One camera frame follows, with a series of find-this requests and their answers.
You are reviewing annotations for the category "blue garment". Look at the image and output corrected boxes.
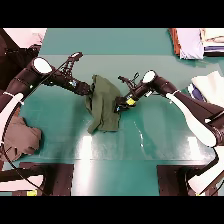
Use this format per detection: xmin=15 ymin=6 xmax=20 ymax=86
xmin=186 ymin=83 xmax=206 ymax=103

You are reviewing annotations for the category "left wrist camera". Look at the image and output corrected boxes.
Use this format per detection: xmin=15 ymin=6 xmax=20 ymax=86
xmin=60 ymin=51 xmax=84 ymax=80

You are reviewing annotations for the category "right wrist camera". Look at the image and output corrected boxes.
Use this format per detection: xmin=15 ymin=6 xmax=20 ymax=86
xmin=117 ymin=72 xmax=141 ymax=90

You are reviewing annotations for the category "lavender garment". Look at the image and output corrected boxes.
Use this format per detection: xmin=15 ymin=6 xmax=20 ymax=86
xmin=175 ymin=28 xmax=205 ymax=61

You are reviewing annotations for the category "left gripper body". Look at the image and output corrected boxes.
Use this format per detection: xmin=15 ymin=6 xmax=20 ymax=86
xmin=69 ymin=79 xmax=93 ymax=97

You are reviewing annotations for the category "cream garment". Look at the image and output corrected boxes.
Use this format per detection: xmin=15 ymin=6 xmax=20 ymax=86
xmin=199 ymin=28 xmax=224 ymax=48

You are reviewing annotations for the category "brown garment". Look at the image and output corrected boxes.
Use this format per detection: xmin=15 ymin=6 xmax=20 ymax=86
xmin=0 ymin=107 xmax=43 ymax=163

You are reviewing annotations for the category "black cable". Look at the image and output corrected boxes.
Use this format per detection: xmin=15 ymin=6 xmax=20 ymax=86
xmin=0 ymin=61 xmax=69 ymax=197

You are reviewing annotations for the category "orange garment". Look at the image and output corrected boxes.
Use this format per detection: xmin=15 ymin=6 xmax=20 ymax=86
xmin=168 ymin=28 xmax=183 ymax=56

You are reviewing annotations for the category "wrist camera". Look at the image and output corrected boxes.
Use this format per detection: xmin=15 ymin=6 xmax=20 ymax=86
xmin=60 ymin=51 xmax=84 ymax=80
xmin=117 ymin=72 xmax=141 ymax=90

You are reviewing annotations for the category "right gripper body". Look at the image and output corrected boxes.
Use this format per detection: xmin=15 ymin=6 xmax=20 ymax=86
xmin=114 ymin=91 xmax=138 ymax=113

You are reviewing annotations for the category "white garment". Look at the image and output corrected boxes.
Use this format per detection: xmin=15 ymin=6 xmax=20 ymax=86
xmin=191 ymin=70 xmax=224 ymax=108

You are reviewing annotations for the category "green T-shirt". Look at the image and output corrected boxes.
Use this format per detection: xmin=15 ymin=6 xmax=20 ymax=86
xmin=83 ymin=74 xmax=124 ymax=135

